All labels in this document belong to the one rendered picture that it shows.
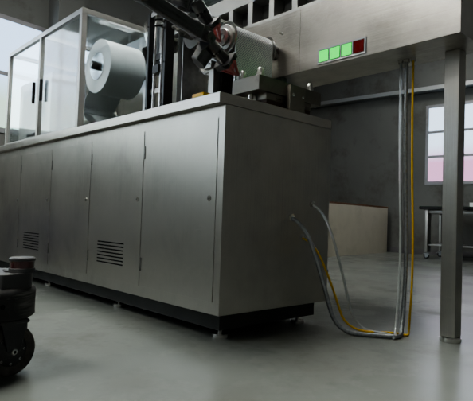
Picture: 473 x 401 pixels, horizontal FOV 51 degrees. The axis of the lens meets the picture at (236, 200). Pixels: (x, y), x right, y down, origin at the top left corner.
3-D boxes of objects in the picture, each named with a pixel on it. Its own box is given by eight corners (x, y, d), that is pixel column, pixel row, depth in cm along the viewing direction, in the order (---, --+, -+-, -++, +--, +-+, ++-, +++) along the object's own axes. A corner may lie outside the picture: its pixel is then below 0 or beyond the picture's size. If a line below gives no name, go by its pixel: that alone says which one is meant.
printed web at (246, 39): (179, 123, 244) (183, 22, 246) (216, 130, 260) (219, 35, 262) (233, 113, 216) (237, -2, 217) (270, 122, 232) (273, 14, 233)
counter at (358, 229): (387, 252, 768) (388, 206, 770) (317, 257, 610) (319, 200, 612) (347, 249, 811) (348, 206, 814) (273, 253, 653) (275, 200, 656)
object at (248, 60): (233, 86, 216) (235, 44, 217) (270, 96, 232) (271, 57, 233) (234, 86, 216) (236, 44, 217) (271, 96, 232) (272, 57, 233)
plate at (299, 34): (72, 127, 403) (74, 91, 404) (103, 132, 421) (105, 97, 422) (458, 30, 176) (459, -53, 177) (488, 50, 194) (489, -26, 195)
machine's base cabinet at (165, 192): (-11, 271, 359) (-5, 153, 362) (74, 268, 403) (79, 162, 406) (216, 345, 175) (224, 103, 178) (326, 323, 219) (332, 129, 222)
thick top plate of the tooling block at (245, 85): (232, 95, 210) (232, 80, 210) (293, 110, 237) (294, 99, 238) (259, 88, 198) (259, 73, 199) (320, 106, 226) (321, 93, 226)
